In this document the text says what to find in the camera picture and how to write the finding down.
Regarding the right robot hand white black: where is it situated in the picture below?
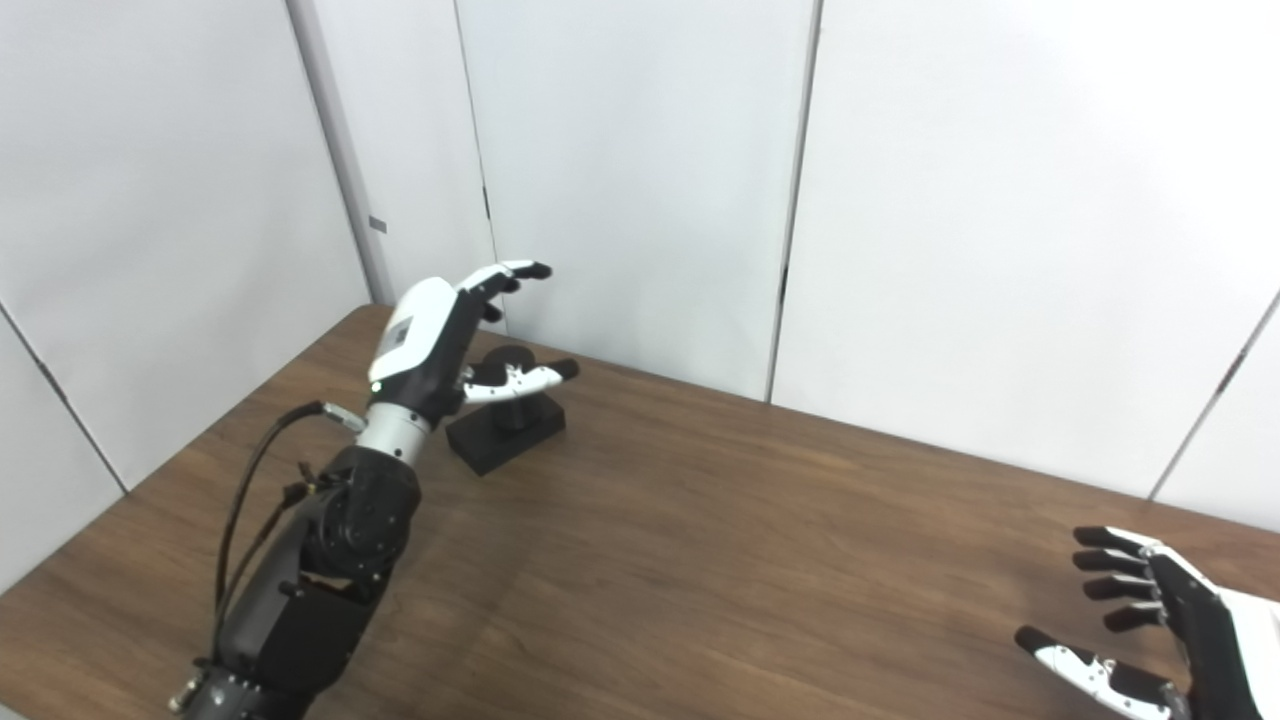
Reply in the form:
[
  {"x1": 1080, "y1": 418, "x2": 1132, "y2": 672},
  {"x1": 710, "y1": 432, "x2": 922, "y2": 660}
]
[{"x1": 1015, "y1": 526, "x2": 1280, "y2": 720}]

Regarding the grey wall post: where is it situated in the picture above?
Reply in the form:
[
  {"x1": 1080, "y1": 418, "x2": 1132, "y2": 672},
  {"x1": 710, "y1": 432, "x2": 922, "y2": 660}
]
[{"x1": 285, "y1": 0, "x2": 396, "y2": 306}]

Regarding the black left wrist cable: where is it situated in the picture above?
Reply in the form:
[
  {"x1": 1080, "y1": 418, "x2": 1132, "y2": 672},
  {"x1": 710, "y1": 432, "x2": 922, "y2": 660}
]
[{"x1": 210, "y1": 400, "x2": 366, "y2": 661}]

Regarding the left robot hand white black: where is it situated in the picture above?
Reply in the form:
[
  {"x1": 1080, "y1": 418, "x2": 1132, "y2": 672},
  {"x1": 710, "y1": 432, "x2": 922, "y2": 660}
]
[{"x1": 366, "y1": 260, "x2": 581, "y2": 426}]

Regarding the black peg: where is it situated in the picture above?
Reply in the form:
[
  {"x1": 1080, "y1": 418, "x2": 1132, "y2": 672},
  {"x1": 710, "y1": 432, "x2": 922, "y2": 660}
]
[{"x1": 445, "y1": 345, "x2": 568, "y2": 477}]

